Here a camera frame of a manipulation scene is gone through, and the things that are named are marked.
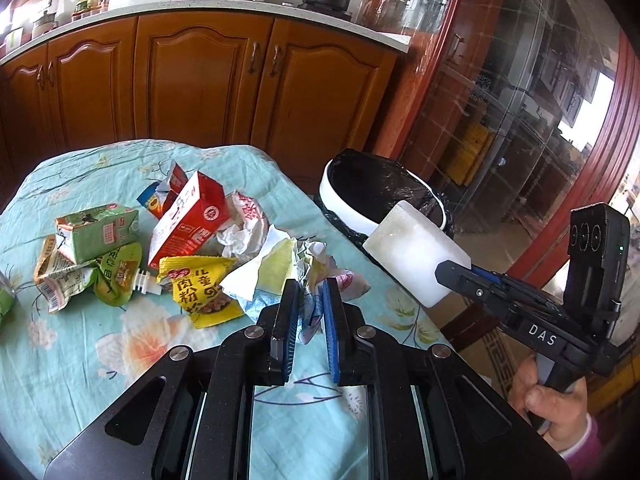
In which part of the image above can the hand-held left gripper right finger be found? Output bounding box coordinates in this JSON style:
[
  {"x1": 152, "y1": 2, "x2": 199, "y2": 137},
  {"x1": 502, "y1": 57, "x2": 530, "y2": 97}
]
[{"x1": 322, "y1": 277, "x2": 571, "y2": 480}]

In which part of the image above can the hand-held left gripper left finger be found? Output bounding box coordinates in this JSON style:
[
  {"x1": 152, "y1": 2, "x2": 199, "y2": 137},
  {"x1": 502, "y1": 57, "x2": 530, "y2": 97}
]
[{"x1": 42, "y1": 277, "x2": 301, "y2": 480}]

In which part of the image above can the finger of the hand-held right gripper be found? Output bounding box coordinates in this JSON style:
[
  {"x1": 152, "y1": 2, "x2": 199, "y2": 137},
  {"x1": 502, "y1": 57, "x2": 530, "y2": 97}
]
[
  {"x1": 471, "y1": 265, "x2": 565, "y2": 307},
  {"x1": 434, "y1": 259, "x2": 566, "y2": 315}
]

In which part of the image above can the white foam block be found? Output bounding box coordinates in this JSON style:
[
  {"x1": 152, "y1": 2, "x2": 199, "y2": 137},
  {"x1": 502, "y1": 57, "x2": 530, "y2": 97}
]
[{"x1": 362, "y1": 200, "x2": 473, "y2": 308}]

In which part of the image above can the white trash bin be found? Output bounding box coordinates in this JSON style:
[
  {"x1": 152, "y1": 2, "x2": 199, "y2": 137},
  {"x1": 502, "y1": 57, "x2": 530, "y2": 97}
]
[{"x1": 319, "y1": 149, "x2": 448, "y2": 236}]

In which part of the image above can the orange blue snack packet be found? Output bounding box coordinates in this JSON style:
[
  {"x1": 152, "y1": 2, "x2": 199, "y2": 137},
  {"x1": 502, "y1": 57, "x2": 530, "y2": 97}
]
[{"x1": 136, "y1": 160, "x2": 190, "y2": 221}]

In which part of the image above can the green drink carton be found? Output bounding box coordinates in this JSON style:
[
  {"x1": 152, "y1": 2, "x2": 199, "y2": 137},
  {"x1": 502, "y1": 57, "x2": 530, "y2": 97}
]
[{"x1": 55, "y1": 203, "x2": 141, "y2": 265}]

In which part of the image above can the person's right forearm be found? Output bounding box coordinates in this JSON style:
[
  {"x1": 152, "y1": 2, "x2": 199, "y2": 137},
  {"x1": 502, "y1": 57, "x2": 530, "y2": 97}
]
[{"x1": 560, "y1": 412, "x2": 608, "y2": 480}]

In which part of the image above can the person's right hand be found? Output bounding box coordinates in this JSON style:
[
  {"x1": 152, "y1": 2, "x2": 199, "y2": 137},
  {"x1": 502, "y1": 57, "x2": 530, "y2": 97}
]
[{"x1": 510, "y1": 352, "x2": 593, "y2": 456}]

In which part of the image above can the yellow white crumpled wrapper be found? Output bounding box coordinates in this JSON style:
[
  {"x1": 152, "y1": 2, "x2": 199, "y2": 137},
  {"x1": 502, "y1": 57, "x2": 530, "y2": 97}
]
[{"x1": 220, "y1": 225, "x2": 301, "y2": 326}]

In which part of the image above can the yellow snack packet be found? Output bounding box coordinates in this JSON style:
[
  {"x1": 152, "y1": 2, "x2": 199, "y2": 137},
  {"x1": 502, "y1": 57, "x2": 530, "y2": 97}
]
[{"x1": 157, "y1": 254, "x2": 246, "y2": 330}]

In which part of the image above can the light wooden board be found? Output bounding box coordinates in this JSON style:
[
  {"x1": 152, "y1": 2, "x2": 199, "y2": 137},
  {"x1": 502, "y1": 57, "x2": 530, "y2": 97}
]
[{"x1": 444, "y1": 121, "x2": 495, "y2": 187}]

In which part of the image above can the red white milk carton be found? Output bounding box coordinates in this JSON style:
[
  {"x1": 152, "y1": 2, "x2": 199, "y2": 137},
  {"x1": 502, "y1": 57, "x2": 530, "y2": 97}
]
[{"x1": 147, "y1": 170, "x2": 232, "y2": 271}]

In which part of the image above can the glass sliding door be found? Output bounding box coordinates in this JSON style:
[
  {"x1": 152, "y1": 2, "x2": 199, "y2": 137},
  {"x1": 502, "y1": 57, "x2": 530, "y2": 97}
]
[{"x1": 400, "y1": 0, "x2": 640, "y2": 301}]

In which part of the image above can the green spout pouch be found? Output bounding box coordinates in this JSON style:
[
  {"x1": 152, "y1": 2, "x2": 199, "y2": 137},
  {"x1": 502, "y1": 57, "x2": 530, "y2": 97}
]
[{"x1": 92, "y1": 242, "x2": 163, "y2": 307}]

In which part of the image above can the floral tablecloth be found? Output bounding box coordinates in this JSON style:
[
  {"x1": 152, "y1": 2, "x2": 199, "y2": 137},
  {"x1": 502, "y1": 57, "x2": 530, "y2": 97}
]
[{"x1": 0, "y1": 139, "x2": 496, "y2": 480}]

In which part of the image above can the wooden cabinet door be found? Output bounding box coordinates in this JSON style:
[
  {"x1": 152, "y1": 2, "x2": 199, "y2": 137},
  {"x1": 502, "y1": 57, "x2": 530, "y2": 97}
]
[
  {"x1": 0, "y1": 51, "x2": 50, "y2": 160},
  {"x1": 134, "y1": 11, "x2": 276, "y2": 153},
  {"x1": 46, "y1": 16, "x2": 139, "y2": 153},
  {"x1": 252, "y1": 19, "x2": 399, "y2": 181}
]

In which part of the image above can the orange crumpled packet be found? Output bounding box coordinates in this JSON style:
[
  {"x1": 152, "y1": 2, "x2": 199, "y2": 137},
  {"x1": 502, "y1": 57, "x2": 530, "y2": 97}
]
[{"x1": 34, "y1": 234, "x2": 96, "y2": 313}]

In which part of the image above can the wooden kitchen cabinet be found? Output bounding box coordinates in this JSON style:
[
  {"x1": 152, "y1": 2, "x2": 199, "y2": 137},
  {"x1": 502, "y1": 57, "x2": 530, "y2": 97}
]
[{"x1": 0, "y1": 10, "x2": 401, "y2": 181}]

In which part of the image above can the green packet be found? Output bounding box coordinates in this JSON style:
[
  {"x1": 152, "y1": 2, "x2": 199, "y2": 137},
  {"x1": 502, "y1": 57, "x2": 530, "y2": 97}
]
[{"x1": 0, "y1": 270, "x2": 18, "y2": 331}]

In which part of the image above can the gas stove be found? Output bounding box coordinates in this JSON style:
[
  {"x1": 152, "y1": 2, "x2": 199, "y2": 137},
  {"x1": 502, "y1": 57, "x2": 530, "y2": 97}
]
[{"x1": 190, "y1": 0, "x2": 356, "y2": 23}]

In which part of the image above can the white kitchen countertop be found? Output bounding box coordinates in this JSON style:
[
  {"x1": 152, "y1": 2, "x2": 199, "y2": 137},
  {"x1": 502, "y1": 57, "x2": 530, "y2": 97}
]
[{"x1": 0, "y1": 0, "x2": 411, "y2": 66}]

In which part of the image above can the small metal pot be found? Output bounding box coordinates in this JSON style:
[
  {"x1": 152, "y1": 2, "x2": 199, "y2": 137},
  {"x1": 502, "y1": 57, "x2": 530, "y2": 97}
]
[{"x1": 31, "y1": 11, "x2": 59, "y2": 39}]

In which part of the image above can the red wooden door frame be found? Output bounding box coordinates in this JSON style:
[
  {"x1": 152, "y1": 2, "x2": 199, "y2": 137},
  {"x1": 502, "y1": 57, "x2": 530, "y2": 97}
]
[{"x1": 360, "y1": 0, "x2": 473, "y2": 161}]

